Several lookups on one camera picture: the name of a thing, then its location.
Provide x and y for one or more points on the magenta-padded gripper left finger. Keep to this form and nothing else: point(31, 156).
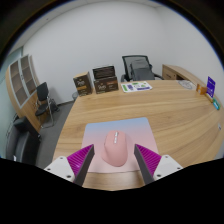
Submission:
point(78, 159)

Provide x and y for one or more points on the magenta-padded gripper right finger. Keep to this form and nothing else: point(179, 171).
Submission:
point(150, 159)

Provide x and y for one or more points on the pink computer mouse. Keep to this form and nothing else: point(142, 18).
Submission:
point(114, 150)

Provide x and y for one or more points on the pink-blue gradient mouse pad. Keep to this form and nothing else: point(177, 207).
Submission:
point(133, 131)

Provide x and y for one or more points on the black armchair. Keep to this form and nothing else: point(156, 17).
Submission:
point(21, 143)

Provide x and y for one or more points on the black visitor chair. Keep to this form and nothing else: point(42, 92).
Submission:
point(43, 100)

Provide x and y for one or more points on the colourful printed leaflet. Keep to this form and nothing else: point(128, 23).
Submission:
point(136, 86)

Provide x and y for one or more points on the tall brown cardboard box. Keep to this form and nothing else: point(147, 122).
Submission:
point(83, 85)

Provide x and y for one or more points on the round grey-white disc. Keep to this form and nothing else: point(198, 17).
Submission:
point(186, 84)

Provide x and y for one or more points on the small tan box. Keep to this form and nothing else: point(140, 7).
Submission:
point(209, 97)

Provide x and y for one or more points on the green packet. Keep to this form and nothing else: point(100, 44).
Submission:
point(216, 104)

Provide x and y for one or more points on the orange-brown box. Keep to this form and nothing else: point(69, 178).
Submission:
point(201, 89)

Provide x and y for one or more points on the black flat box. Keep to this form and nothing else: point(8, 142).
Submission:
point(104, 72)

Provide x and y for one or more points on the wooden side cabinet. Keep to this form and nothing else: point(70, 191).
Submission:
point(180, 72)

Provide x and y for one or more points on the grey mesh office chair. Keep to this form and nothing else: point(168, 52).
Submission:
point(140, 68)

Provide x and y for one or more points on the wooden shelf unit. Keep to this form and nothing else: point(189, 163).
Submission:
point(21, 85)

